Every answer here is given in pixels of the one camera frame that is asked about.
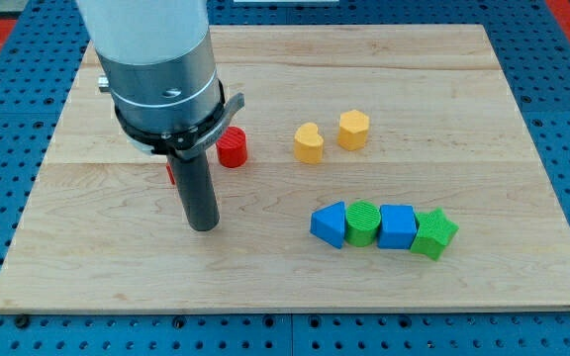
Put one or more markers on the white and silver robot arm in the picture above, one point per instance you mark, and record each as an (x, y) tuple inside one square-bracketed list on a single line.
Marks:
[(158, 58)]

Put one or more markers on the red star block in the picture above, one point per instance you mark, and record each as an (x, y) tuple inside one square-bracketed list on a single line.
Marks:
[(170, 174)]

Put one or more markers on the green star block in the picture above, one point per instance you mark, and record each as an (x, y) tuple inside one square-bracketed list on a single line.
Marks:
[(434, 233)]

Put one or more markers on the yellow heart block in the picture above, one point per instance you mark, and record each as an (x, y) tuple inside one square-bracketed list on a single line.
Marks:
[(308, 144)]

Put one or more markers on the red cylinder block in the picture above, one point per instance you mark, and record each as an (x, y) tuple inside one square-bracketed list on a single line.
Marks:
[(231, 148)]

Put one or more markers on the blue triangle block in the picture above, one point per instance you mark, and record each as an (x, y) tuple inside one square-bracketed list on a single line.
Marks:
[(329, 225)]

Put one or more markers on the yellow hexagon block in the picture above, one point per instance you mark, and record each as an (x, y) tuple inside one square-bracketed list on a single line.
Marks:
[(353, 130)]

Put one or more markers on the green cylinder block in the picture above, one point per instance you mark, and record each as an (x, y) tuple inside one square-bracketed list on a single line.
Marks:
[(362, 222)]

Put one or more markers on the wooden board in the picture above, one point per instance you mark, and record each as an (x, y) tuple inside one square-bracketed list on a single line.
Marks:
[(104, 232)]

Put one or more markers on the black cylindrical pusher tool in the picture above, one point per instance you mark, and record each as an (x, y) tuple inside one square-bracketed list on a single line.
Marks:
[(194, 184)]

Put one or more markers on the blue cube block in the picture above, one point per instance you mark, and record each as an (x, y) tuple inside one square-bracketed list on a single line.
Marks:
[(398, 227)]

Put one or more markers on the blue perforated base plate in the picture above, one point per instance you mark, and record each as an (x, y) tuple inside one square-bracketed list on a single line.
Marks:
[(39, 59)]

